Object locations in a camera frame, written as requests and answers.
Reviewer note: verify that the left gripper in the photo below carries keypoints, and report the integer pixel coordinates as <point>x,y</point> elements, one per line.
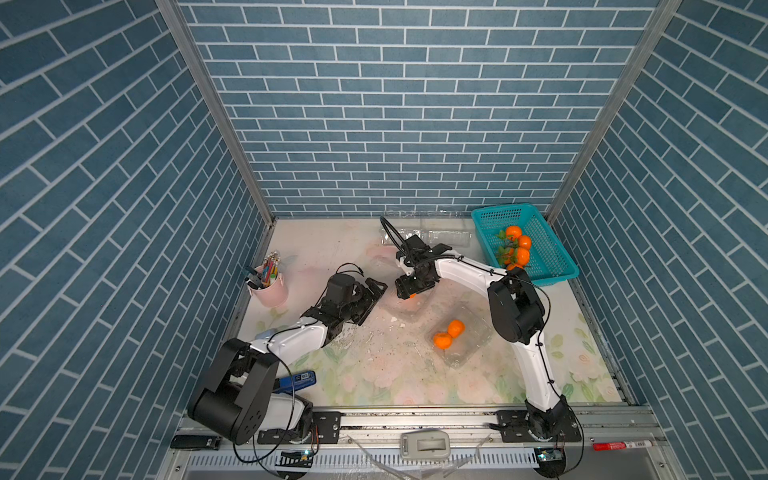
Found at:
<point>370,284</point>

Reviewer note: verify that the blue card on table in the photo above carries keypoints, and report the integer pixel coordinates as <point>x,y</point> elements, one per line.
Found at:
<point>295,383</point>

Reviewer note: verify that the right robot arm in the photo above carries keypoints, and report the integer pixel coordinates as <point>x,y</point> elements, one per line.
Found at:
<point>517,315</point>

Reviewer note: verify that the orange pair with leaves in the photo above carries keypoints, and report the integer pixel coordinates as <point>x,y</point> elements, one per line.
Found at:
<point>513,237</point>

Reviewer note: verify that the grey box on rail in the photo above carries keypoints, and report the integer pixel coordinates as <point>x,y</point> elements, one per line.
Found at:
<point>425,445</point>

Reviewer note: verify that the clear container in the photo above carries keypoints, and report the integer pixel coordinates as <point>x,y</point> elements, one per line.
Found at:
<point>391,233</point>
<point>476,335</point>
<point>407,310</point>
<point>457,232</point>

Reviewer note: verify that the black device on rail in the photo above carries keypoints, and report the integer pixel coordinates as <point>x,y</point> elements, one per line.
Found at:
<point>195,442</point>

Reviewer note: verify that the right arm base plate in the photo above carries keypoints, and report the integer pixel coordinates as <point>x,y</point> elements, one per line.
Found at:
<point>516,427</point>

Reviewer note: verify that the teal plastic basket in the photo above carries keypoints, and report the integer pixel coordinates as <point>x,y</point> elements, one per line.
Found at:
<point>549,264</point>

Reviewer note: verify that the pink pen cup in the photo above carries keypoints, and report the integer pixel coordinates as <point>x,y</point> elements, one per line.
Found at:
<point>266,282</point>

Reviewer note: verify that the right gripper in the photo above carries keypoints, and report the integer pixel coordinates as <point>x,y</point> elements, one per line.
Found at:
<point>403,288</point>

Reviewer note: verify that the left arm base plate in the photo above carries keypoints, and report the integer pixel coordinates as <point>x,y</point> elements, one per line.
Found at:
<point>316,427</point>

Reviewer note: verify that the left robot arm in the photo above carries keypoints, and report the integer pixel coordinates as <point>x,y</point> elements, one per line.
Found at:
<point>235,396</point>

